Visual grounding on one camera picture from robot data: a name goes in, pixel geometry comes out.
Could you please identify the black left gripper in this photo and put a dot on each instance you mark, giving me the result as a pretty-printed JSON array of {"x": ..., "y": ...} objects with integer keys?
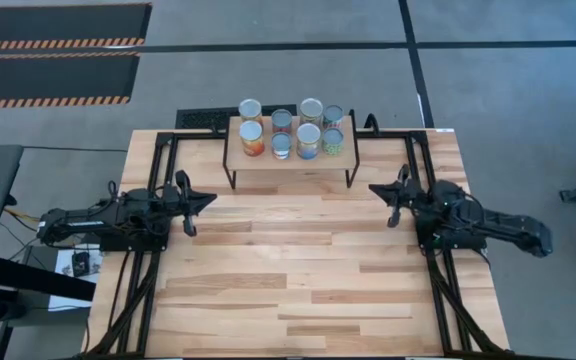
[{"x": 175, "y": 202}]

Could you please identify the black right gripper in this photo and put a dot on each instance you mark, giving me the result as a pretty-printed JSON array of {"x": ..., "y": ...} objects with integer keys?
[{"x": 413, "y": 199}]

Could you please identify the small green peas can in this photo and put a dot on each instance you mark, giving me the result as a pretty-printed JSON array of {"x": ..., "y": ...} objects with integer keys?
[{"x": 333, "y": 140}]

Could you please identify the tall red corn can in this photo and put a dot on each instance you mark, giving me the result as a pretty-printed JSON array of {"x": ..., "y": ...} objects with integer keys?
[{"x": 252, "y": 134}]

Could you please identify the small pink and teal can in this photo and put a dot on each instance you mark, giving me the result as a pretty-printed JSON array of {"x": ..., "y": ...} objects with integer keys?
[{"x": 333, "y": 114}]

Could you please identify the small white-label can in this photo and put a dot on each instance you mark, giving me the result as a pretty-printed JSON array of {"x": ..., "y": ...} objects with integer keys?
[{"x": 281, "y": 142}]

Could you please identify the tall orange-red can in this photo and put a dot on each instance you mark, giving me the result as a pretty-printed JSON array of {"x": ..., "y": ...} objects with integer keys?
[{"x": 250, "y": 107}]

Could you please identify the small can labelled orange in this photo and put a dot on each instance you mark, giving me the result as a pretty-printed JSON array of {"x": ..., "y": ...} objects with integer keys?
[{"x": 282, "y": 119}]

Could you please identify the tall blue peaches can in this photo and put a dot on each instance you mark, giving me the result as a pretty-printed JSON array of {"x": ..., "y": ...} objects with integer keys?
[{"x": 311, "y": 107}]

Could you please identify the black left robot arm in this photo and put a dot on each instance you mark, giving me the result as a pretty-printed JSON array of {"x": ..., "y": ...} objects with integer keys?
[{"x": 93, "y": 220}]

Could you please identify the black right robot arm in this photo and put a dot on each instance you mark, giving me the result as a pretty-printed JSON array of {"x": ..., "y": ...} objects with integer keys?
[{"x": 508, "y": 227}]

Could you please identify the black-framed wooden shelf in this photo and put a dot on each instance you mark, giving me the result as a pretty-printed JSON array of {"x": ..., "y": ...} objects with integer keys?
[{"x": 293, "y": 164}]

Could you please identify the black perforated floor mat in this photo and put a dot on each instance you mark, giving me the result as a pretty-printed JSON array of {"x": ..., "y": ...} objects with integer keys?
[{"x": 203, "y": 119}]

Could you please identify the small black device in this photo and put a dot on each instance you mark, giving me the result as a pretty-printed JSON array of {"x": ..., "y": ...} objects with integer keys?
[{"x": 81, "y": 263}]

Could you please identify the white paper sheet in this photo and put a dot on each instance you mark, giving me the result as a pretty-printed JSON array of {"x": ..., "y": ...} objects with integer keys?
[{"x": 63, "y": 295}]

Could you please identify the black desk beam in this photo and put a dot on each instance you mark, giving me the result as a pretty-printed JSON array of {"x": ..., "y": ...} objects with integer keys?
[{"x": 33, "y": 277}]

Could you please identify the black hazard-striped floor mat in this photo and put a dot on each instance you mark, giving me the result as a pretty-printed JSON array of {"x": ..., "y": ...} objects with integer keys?
[
  {"x": 48, "y": 77},
  {"x": 58, "y": 22}
]

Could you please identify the black aluminium table frame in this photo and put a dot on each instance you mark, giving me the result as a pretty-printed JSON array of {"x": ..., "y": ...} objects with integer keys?
[{"x": 164, "y": 136}]

